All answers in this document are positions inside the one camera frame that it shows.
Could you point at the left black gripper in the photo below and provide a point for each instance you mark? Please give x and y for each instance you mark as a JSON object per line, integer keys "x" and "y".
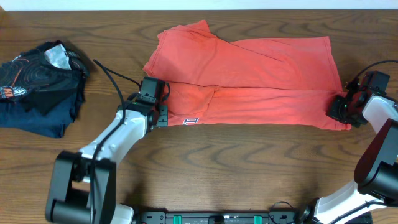
{"x": 162, "y": 115}

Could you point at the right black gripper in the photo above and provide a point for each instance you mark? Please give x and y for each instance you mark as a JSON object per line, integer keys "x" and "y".
{"x": 336, "y": 110}

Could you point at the red t-shirt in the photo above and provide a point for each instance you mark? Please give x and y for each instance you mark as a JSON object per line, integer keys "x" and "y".
{"x": 250, "y": 81}

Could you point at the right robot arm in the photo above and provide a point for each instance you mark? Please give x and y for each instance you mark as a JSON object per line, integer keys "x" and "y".
{"x": 375, "y": 177}

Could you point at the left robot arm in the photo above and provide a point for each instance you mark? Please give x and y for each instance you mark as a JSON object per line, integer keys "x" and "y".
{"x": 83, "y": 185}

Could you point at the black graphic t-shirt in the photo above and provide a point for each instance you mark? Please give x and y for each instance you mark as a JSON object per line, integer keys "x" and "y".
{"x": 43, "y": 77}

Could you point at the navy blue folded garment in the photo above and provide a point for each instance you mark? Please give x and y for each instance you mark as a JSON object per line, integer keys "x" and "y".
{"x": 53, "y": 124}

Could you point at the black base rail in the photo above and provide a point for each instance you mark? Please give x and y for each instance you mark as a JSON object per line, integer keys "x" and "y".
{"x": 208, "y": 218}

